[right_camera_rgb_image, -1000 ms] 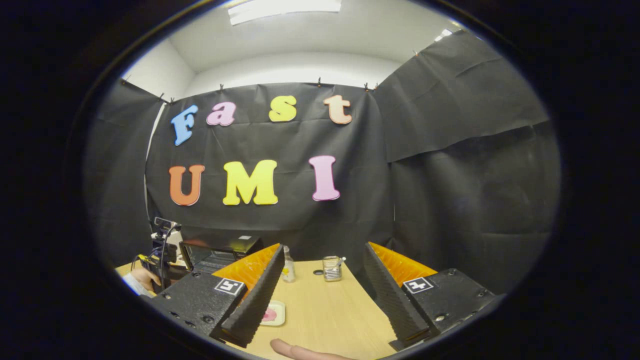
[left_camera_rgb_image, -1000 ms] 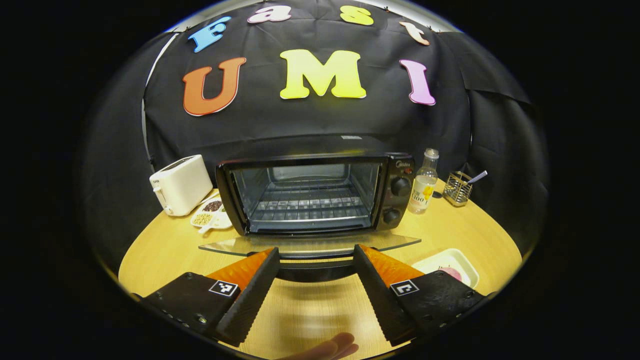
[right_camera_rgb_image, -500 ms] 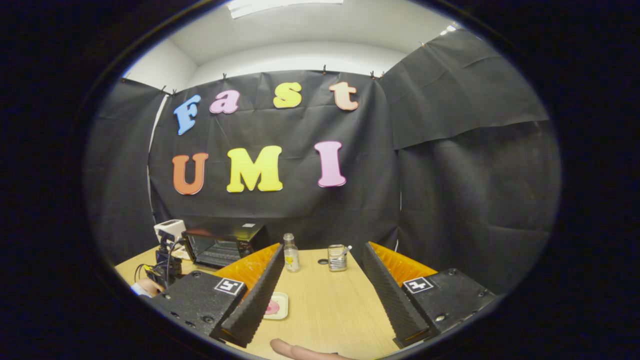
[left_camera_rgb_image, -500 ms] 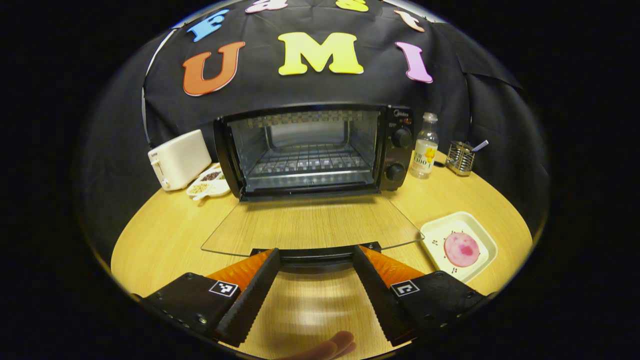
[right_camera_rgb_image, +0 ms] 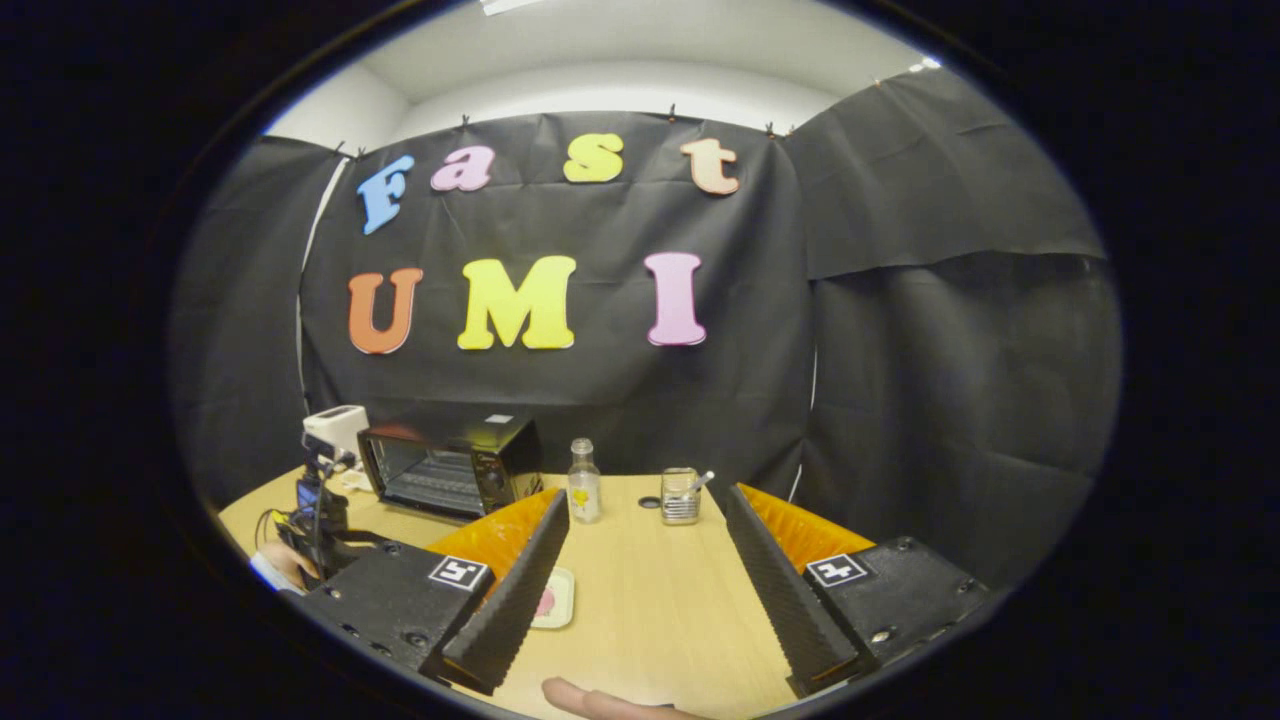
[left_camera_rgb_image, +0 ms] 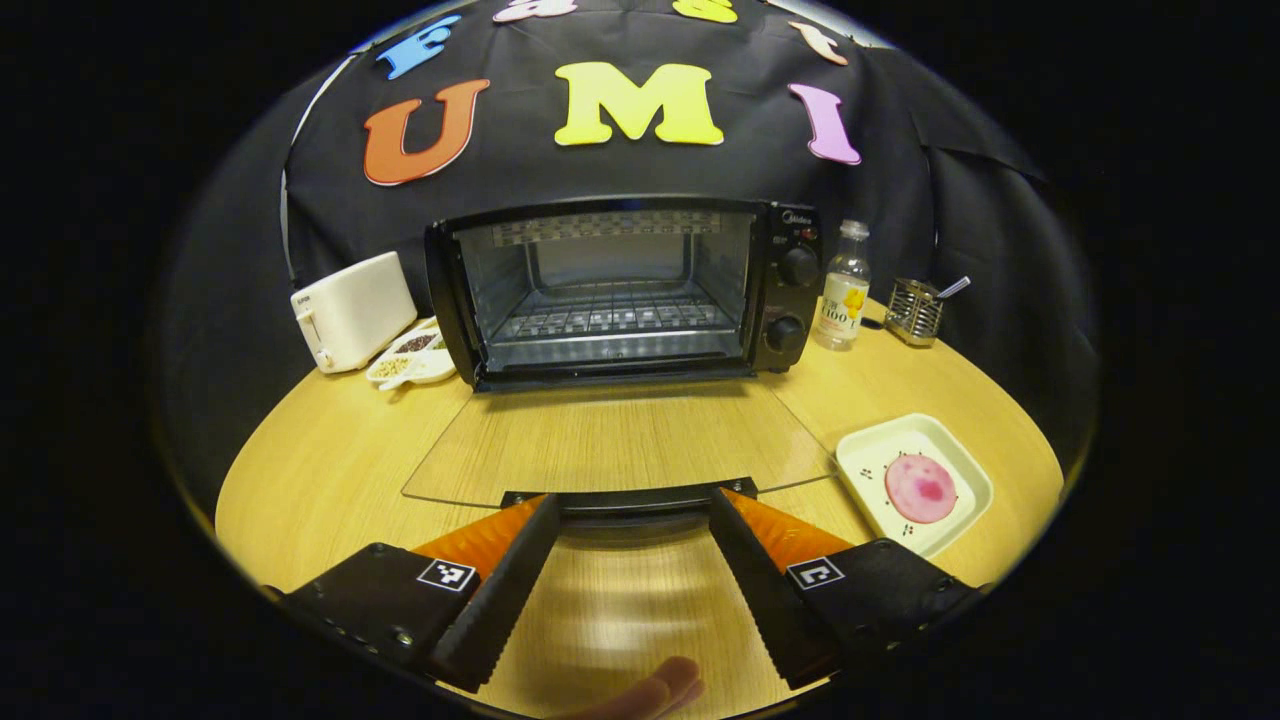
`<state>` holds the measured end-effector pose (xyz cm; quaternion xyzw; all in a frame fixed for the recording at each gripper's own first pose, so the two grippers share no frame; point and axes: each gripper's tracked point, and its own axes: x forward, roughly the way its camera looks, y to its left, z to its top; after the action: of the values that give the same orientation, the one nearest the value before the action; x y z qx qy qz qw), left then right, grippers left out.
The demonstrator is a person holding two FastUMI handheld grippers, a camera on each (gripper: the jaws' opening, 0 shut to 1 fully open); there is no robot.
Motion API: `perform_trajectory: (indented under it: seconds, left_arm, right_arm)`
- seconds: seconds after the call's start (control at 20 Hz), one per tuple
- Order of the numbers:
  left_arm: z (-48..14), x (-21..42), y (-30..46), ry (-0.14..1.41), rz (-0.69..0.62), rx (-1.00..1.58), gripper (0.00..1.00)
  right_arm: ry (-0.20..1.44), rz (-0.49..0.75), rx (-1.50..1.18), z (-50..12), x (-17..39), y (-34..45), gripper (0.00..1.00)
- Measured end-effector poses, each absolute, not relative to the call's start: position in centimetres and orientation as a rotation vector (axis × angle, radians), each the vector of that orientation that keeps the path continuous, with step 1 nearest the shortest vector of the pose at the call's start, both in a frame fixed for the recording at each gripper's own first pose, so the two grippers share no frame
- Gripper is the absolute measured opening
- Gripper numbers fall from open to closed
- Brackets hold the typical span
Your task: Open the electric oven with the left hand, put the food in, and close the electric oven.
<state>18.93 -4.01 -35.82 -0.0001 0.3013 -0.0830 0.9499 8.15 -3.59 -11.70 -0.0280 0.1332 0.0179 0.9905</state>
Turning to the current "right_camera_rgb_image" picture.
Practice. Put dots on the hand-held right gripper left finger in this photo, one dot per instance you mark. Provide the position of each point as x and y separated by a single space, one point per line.
510 600

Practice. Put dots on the small ceiling light panel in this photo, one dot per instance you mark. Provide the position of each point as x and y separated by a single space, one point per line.
925 64

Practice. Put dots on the black electric oven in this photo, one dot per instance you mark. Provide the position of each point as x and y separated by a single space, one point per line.
500 440

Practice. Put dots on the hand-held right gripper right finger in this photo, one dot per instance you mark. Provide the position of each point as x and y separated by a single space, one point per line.
780 600

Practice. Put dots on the white toaster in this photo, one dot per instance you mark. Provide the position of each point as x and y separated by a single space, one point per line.
340 425

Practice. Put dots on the large ceiling light panel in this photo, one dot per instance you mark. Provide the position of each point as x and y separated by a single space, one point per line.
510 5

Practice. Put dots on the clear bottle with yellow label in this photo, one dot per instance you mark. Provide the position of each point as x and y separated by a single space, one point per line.
584 495

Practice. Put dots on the pink ham slice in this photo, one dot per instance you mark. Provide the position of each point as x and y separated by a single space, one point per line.
546 602

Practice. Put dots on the white square plate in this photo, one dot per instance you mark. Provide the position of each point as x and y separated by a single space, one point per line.
562 600

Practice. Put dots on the glass seasoning jar with spoon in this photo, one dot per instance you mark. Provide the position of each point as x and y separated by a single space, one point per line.
680 500

